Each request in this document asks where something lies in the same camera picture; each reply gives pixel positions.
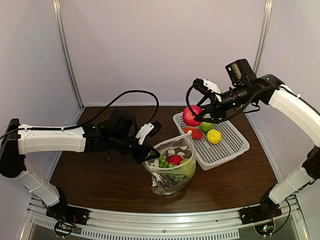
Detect green fake apple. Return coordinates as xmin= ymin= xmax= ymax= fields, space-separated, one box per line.
xmin=199 ymin=122 xmax=214 ymax=133

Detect red fake apple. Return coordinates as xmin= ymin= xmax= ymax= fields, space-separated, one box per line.
xmin=182 ymin=105 xmax=203 ymax=127

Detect red orange fake mango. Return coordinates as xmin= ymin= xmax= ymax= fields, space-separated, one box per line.
xmin=182 ymin=126 xmax=203 ymax=140

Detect yellow fake lemon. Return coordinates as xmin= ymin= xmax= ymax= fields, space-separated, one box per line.
xmin=207 ymin=129 xmax=222 ymax=144

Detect clear zip top bag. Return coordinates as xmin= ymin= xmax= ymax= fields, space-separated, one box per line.
xmin=143 ymin=131 xmax=196 ymax=196

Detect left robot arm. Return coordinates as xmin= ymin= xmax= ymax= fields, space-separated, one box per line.
xmin=0 ymin=110 xmax=162 ymax=220

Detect green fake grapes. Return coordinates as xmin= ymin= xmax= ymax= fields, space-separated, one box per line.
xmin=158 ymin=155 xmax=170 ymax=168

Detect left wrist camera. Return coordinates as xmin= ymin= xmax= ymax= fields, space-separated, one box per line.
xmin=135 ymin=121 xmax=162 ymax=145

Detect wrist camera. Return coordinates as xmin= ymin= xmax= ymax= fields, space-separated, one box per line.
xmin=135 ymin=121 xmax=162 ymax=145
xmin=192 ymin=78 xmax=222 ymax=102

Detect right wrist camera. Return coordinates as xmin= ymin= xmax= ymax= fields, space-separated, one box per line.
xmin=192 ymin=78 xmax=222 ymax=102

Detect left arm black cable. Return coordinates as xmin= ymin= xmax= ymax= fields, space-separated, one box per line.
xmin=0 ymin=90 xmax=160 ymax=141

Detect right aluminium frame post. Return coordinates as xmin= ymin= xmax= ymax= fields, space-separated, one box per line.
xmin=253 ymin=0 xmax=273 ymax=74

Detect aluminium frame post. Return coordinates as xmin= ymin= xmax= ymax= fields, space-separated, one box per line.
xmin=253 ymin=0 xmax=273 ymax=74
xmin=52 ymin=0 xmax=84 ymax=110

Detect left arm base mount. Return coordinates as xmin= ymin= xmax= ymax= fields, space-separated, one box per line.
xmin=45 ymin=205 xmax=90 ymax=239

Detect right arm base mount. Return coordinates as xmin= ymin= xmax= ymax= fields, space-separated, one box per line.
xmin=238 ymin=204 xmax=282 ymax=238

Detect front aluminium rail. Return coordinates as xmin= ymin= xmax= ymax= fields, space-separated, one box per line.
xmin=24 ymin=194 xmax=308 ymax=238

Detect left aluminium frame post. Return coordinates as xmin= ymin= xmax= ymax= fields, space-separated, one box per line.
xmin=52 ymin=0 xmax=84 ymax=110

